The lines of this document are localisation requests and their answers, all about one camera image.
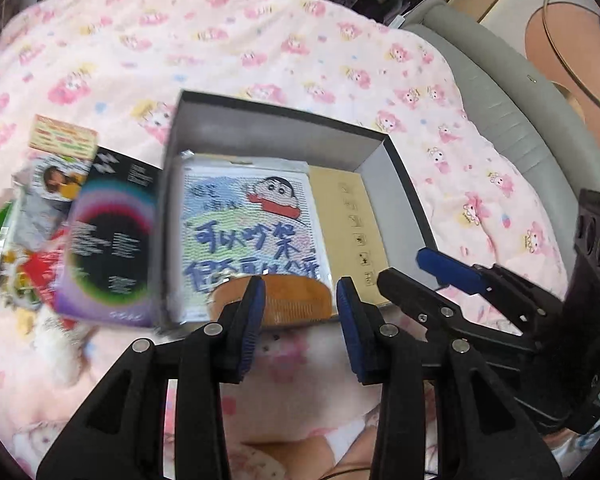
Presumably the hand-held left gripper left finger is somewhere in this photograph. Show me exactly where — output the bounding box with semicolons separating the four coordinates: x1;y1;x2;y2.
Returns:
36;276;267;480

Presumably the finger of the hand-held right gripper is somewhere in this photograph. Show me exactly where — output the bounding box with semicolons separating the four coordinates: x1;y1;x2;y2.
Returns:
377;267;541;356
416;247;576;336

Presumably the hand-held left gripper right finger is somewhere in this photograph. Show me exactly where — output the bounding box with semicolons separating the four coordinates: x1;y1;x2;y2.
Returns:
335;276;565;480

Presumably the wooden comb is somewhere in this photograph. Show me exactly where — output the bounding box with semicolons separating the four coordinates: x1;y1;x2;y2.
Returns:
207;280;343;328

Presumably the silver cartoon packet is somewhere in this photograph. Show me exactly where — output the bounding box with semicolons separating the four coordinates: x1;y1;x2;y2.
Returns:
170;150;331;323

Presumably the black and purple booklet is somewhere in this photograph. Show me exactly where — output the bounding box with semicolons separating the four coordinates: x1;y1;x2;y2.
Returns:
55;145;163;328

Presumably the white fluffy toy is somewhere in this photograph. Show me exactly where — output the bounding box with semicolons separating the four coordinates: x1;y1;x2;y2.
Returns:
30;320;98;386

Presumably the black cardboard box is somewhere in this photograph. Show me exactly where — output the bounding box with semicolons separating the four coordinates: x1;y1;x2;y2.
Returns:
152;89;438;336

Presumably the brown printed card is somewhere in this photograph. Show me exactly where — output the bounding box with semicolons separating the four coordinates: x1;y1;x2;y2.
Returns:
307;165;396;311

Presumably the grey padded headboard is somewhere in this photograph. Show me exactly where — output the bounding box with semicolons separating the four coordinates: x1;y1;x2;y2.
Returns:
402;0;600;211

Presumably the red and green toy packet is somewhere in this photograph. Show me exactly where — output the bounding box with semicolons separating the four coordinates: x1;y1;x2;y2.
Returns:
0;200;76;321

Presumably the round glass table top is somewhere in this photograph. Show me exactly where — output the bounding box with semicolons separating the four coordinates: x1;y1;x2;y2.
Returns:
525;0;600;126

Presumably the yellow-green sticker packet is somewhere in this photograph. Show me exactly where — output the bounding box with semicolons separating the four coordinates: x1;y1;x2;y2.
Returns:
12;114;98;221

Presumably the pink printed blanket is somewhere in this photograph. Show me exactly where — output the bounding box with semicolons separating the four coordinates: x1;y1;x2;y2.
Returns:
0;0;581;480

